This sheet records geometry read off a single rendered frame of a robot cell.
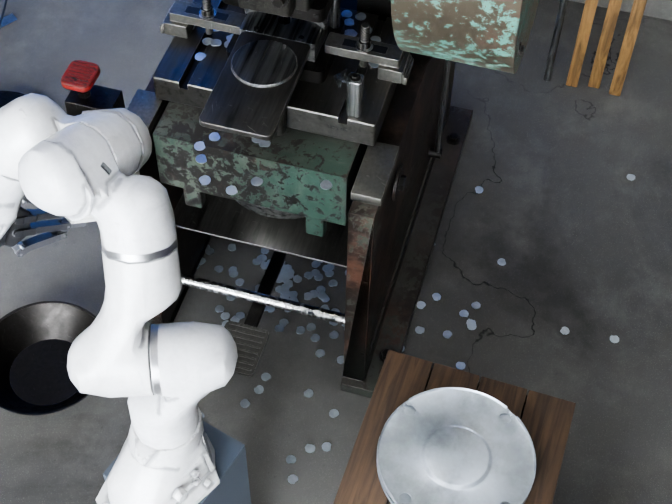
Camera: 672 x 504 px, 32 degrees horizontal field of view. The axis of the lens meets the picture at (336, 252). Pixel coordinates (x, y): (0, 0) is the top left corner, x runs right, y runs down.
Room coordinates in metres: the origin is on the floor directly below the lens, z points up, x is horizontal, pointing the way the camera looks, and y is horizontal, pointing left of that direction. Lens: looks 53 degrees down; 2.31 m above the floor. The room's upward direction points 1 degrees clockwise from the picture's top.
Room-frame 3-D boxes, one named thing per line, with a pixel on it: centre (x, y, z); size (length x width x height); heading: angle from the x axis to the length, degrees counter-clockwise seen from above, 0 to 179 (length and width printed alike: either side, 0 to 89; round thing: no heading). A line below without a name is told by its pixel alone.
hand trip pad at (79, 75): (1.57, 0.49, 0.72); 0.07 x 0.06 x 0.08; 165
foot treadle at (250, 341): (1.58, 0.14, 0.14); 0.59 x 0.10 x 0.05; 165
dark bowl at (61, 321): (1.38, 0.65, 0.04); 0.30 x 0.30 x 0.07
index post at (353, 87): (1.54, -0.03, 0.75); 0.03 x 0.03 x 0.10; 75
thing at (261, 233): (1.72, 0.11, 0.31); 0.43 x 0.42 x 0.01; 75
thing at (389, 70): (1.67, -0.06, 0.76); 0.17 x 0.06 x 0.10; 75
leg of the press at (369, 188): (1.78, -0.19, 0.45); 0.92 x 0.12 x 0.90; 165
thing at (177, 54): (1.71, 0.11, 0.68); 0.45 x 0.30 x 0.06; 75
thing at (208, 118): (1.54, 0.15, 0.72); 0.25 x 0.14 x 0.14; 165
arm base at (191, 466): (0.90, 0.30, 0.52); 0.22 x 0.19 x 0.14; 149
